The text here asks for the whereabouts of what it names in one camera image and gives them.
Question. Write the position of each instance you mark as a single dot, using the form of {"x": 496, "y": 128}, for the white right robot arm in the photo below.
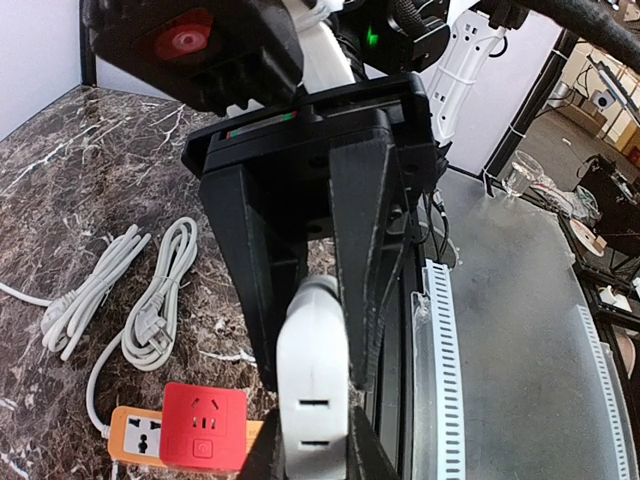
{"x": 386, "y": 39}

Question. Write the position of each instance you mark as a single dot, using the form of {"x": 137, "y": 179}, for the orange power strip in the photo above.
{"x": 135, "y": 436}

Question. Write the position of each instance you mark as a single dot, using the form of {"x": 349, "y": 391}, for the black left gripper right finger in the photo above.
{"x": 366, "y": 459}

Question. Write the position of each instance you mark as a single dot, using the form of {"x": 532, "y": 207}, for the white adapter plug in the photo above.
{"x": 312, "y": 360}

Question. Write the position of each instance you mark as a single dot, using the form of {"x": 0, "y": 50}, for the red cube socket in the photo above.
{"x": 203, "y": 428}

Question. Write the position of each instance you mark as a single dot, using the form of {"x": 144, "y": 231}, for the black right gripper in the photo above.
{"x": 349, "y": 164}

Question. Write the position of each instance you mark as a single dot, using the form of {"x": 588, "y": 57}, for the clear drinking glass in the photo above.
{"x": 523, "y": 173}

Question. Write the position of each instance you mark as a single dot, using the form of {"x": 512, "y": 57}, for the white slotted cable duct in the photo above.
{"x": 513, "y": 389}

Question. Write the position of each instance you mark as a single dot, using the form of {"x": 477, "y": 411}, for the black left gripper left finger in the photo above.
{"x": 265, "y": 459}

